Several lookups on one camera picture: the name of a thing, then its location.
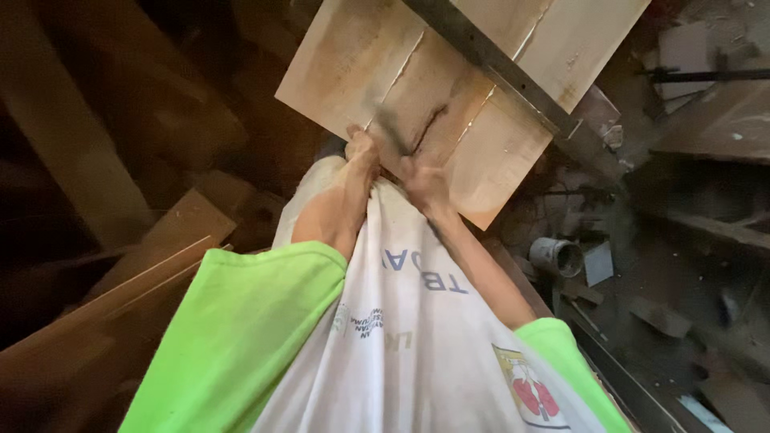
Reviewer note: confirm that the person's left fingers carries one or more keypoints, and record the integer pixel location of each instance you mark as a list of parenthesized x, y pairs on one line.
[(359, 137)]

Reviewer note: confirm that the person's right hand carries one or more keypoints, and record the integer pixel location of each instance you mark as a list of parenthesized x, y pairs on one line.
[(428, 189)]

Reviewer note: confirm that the pale grey board piece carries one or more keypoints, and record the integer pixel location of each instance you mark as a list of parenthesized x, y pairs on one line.
[(686, 54)]

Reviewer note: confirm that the grey sheet scrap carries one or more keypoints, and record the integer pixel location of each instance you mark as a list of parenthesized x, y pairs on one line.
[(598, 263)]

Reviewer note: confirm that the person's left hand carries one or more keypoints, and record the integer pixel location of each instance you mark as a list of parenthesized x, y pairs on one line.
[(363, 157)]

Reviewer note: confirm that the white shirt with green sleeves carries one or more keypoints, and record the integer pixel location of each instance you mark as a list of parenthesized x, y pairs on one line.
[(397, 337)]

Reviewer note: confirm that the person's right fingers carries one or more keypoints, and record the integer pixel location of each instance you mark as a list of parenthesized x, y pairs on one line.
[(412, 168)]

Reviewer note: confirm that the dusty brown wooden board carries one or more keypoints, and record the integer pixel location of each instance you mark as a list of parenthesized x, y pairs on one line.
[(722, 126)]

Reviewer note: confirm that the small wooden block scrap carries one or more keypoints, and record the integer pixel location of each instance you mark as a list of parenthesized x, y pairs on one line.
[(660, 317)]

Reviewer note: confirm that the long dark metal rail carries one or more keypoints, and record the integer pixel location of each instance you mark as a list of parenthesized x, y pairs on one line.
[(619, 379)]

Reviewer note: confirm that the thick wooden beam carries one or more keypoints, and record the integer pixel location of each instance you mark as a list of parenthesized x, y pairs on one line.
[(72, 138)]

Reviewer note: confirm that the dark metal bar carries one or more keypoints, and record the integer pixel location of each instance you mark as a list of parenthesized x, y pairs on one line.
[(499, 66)]

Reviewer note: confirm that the grey metal can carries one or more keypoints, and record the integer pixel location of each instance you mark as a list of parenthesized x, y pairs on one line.
[(554, 255)]

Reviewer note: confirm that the small white scrap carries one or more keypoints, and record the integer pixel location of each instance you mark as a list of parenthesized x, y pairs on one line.
[(612, 137)]

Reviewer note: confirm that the light wooden plank panel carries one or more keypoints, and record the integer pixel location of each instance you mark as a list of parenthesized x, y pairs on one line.
[(361, 60)]

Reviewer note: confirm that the narrow wooden slat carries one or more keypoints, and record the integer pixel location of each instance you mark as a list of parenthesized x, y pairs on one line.
[(716, 227)]

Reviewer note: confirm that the stack of brown wooden boards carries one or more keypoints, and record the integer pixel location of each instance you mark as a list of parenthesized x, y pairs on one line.
[(108, 300)]

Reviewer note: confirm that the dark metal hand tool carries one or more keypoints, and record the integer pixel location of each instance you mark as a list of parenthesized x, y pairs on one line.
[(391, 129)]

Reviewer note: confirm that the thin black rod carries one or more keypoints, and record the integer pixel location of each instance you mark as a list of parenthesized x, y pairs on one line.
[(710, 75)]

